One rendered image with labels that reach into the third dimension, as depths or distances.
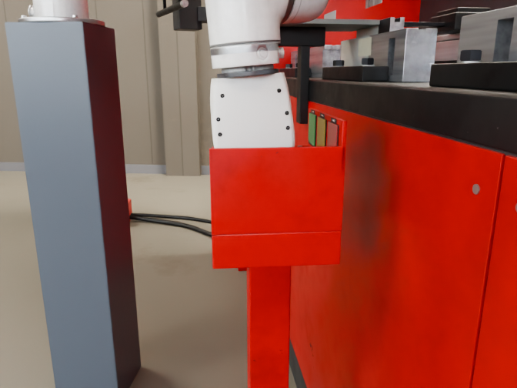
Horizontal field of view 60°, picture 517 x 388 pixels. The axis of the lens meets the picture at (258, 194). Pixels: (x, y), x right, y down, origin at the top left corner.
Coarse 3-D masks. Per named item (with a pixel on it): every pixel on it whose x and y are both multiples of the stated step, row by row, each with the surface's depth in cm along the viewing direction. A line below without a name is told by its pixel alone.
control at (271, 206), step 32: (224, 160) 52; (256, 160) 52; (288, 160) 53; (320, 160) 53; (224, 192) 53; (256, 192) 53; (288, 192) 54; (320, 192) 54; (224, 224) 54; (256, 224) 54; (288, 224) 55; (320, 224) 55; (224, 256) 55; (256, 256) 56; (288, 256) 56; (320, 256) 56
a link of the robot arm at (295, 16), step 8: (296, 0) 52; (304, 0) 52; (312, 0) 53; (320, 0) 54; (328, 0) 55; (296, 8) 53; (304, 8) 53; (312, 8) 54; (320, 8) 55; (296, 16) 54; (304, 16) 55; (312, 16) 55
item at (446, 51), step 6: (438, 36) 119; (444, 36) 116; (450, 36) 113; (456, 36) 110; (438, 42) 118; (444, 42) 115; (450, 42) 113; (456, 42) 110; (438, 48) 118; (444, 48) 115; (450, 48) 113; (456, 48) 110; (438, 54) 118; (444, 54) 116; (450, 54) 113; (456, 54) 110; (438, 60) 119; (444, 60) 116; (450, 60) 113; (456, 60) 110
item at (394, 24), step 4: (380, 20) 96; (384, 20) 94; (388, 20) 92; (392, 20) 91; (396, 20) 93; (400, 20) 91; (404, 20) 91; (380, 24) 96; (384, 24) 94; (388, 24) 92; (392, 24) 91; (396, 24) 91; (400, 24) 91; (380, 28) 96; (384, 28) 94; (388, 28) 92; (392, 28) 91; (396, 28) 91; (400, 28) 91; (380, 32) 96
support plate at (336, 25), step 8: (280, 24) 95; (288, 24) 95; (296, 24) 95; (304, 24) 95; (312, 24) 95; (320, 24) 95; (328, 24) 95; (336, 24) 95; (344, 24) 95; (352, 24) 95; (360, 24) 95; (368, 24) 95; (376, 24) 95
